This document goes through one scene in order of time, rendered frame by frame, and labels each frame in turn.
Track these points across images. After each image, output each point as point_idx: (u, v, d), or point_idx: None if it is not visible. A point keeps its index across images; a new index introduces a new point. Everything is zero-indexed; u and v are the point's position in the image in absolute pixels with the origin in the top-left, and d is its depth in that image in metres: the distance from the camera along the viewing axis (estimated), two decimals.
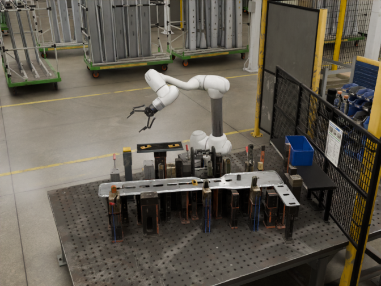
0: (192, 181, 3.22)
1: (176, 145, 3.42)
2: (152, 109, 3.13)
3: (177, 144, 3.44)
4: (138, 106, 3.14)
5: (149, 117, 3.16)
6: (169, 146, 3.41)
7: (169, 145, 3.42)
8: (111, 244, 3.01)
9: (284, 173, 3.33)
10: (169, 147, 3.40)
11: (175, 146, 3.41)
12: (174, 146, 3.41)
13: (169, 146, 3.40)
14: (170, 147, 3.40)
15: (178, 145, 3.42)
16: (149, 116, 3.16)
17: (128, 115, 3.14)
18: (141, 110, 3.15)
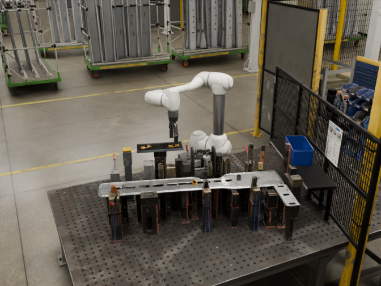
0: (192, 181, 3.22)
1: (176, 145, 3.42)
2: None
3: (177, 144, 3.44)
4: (177, 130, 3.29)
5: None
6: (169, 146, 3.41)
7: (169, 145, 3.42)
8: (111, 244, 3.01)
9: (284, 173, 3.33)
10: (169, 147, 3.40)
11: (175, 146, 3.41)
12: (174, 146, 3.41)
13: (169, 146, 3.40)
14: (170, 147, 3.40)
15: (178, 145, 3.42)
16: None
17: (177, 141, 3.34)
18: None
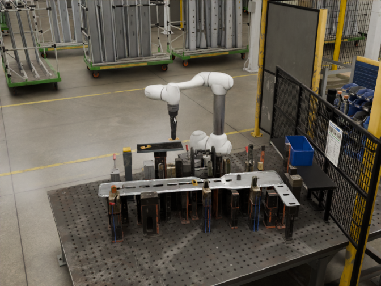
0: (192, 181, 3.22)
1: (176, 139, 3.40)
2: (177, 113, 3.32)
3: (177, 138, 3.42)
4: (176, 126, 3.31)
5: None
6: (169, 139, 3.39)
7: (169, 139, 3.40)
8: (111, 244, 3.01)
9: (284, 173, 3.33)
10: (169, 141, 3.38)
11: (175, 139, 3.39)
12: (174, 140, 3.39)
13: (169, 140, 3.38)
14: (170, 141, 3.38)
15: (178, 139, 3.40)
16: None
17: (175, 136, 3.38)
18: None
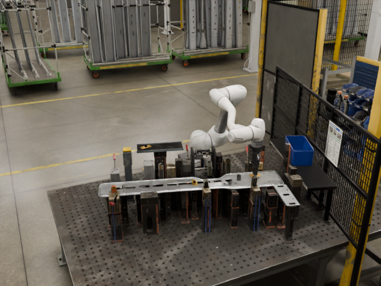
0: (192, 181, 3.22)
1: (258, 175, 3.25)
2: (261, 149, 3.17)
3: (258, 173, 3.27)
4: (259, 162, 3.16)
5: None
6: (250, 175, 3.25)
7: (250, 175, 3.26)
8: (111, 244, 3.01)
9: (284, 173, 3.33)
10: (250, 176, 3.23)
11: (257, 176, 3.24)
12: None
13: (250, 176, 3.24)
14: (252, 176, 3.24)
15: (259, 175, 3.25)
16: None
17: (257, 172, 3.23)
18: None
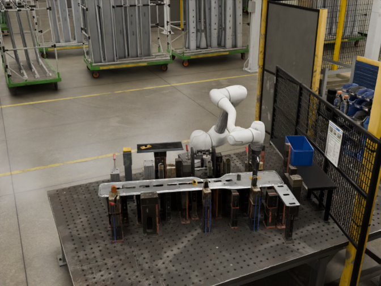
0: (192, 181, 3.22)
1: (257, 177, 3.26)
2: None
3: (258, 176, 3.28)
4: (258, 165, 3.17)
5: None
6: (250, 177, 3.26)
7: (250, 177, 3.27)
8: (111, 244, 3.01)
9: (284, 173, 3.33)
10: (250, 179, 3.24)
11: None
12: None
13: (250, 178, 3.25)
14: (252, 179, 3.24)
15: (259, 177, 3.26)
16: None
17: (257, 175, 3.24)
18: None
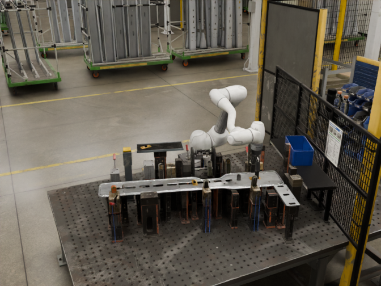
0: (192, 181, 3.22)
1: (257, 178, 3.26)
2: (261, 151, 3.18)
3: (258, 176, 3.28)
4: (259, 165, 3.14)
5: None
6: (250, 178, 3.26)
7: (250, 177, 3.27)
8: (111, 244, 3.01)
9: (284, 173, 3.33)
10: (250, 179, 3.24)
11: None
12: None
13: (250, 179, 3.25)
14: (252, 179, 3.25)
15: (259, 178, 3.26)
16: None
17: (258, 176, 3.20)
18: None
